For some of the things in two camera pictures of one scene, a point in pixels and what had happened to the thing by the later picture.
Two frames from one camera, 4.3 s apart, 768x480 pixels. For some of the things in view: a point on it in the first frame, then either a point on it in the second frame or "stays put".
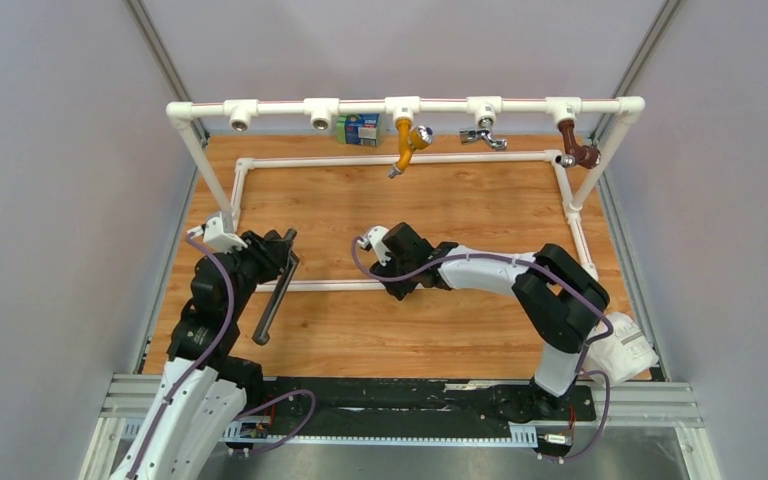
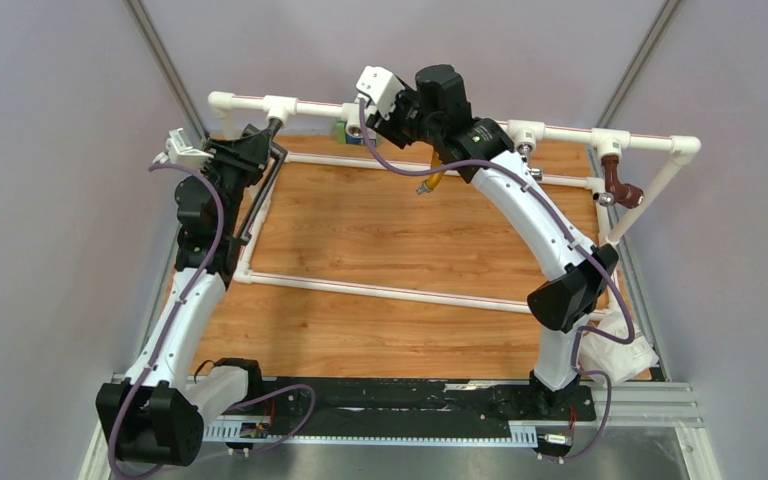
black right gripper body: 393,266 -> 407,124
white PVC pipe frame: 325,112 -> 682,151
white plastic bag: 623,353 stays put
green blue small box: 359,129 stays put
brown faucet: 585,156 -> 625,194
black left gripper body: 255,264 -> 230,176
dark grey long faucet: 290,265 -> 274,126
